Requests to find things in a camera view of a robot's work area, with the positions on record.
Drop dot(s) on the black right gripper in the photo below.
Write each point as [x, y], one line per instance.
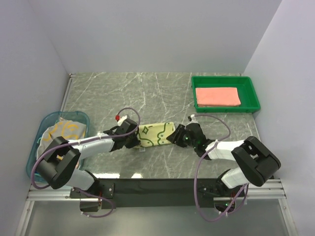
[175, 137]

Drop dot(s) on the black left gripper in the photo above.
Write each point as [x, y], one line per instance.
[136, 141]

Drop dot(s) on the yellow green patterned towel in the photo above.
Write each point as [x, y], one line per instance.
[151, 135]

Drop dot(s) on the salmon pink towel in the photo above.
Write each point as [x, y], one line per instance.
[211, 97]

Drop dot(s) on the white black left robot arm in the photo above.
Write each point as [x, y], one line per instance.
[57, 165]

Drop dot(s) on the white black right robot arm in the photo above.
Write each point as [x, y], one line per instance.
[256, 163]

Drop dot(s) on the teal plastic basket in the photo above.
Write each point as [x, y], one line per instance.
[51, 120]

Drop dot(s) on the grey yellow patterned towel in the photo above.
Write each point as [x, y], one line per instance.
[68, 129]

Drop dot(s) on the green plastic tray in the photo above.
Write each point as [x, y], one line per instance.
[249, 102]

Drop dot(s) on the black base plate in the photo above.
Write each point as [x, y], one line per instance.
[139, 192]

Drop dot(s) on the aluminium mounting rail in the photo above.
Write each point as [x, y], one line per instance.
[272, 189]

